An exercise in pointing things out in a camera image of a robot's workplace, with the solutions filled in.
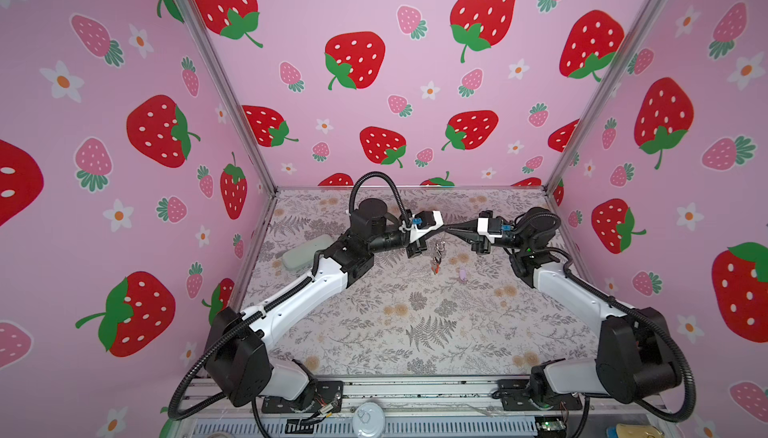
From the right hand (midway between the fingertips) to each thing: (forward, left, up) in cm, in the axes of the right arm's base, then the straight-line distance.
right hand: (446, 227), depth 70 cm
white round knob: (-38, +14, -25) cm, 47 cm away
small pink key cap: (+6, -9, -32) cm, 34 cm away
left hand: (-1, +1, +3) cm, 3 cm away
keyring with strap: (-3, +1, -4) cm, 5 cm away
